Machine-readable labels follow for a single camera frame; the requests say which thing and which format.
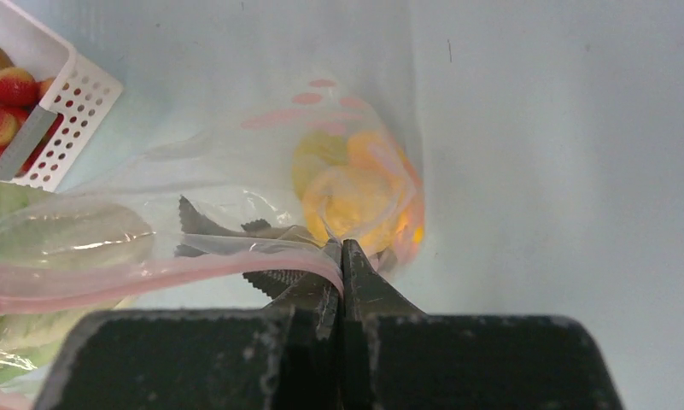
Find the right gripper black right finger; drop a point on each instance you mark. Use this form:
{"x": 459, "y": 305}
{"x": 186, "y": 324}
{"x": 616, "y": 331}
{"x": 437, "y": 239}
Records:
{"x": 365, "y": 293}

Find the white perforated plastic basket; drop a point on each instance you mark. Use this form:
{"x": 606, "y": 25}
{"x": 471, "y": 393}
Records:
{"x": 69, "y": 113}

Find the green toy lettuce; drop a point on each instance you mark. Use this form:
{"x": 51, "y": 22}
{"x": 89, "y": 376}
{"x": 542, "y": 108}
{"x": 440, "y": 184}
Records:
{"x": 46, "y": 247}

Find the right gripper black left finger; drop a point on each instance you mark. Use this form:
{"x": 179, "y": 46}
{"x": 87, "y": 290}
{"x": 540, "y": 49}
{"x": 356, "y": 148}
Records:
{"x": 307, "y": 375}

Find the yellow toy lemon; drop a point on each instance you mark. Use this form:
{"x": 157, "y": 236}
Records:
{"x": 345, "y": 202}

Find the yellow toy mango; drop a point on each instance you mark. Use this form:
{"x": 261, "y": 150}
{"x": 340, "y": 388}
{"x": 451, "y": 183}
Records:
{"x": 315, "y": 152}

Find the clear zip top bag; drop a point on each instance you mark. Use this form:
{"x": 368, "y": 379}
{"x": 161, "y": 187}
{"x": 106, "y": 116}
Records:
{"x": 235, "y": 171}

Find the orange toy fruit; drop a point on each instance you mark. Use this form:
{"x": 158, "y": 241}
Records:
{"x": 379, "y": 153}

